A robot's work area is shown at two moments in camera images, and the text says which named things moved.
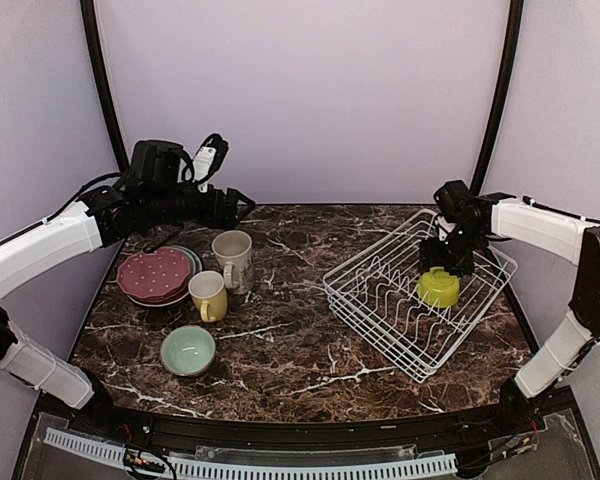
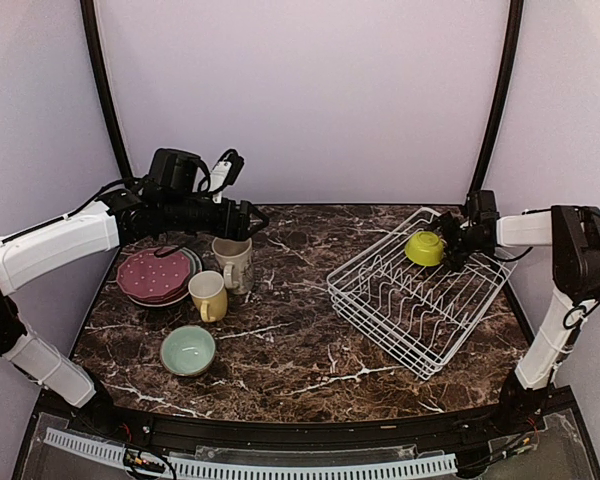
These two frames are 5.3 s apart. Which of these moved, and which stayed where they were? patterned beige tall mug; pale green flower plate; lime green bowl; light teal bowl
Moved: lime green bowl
Stayed: patterned beige tall mug; light teal bowl; pale green flower plate
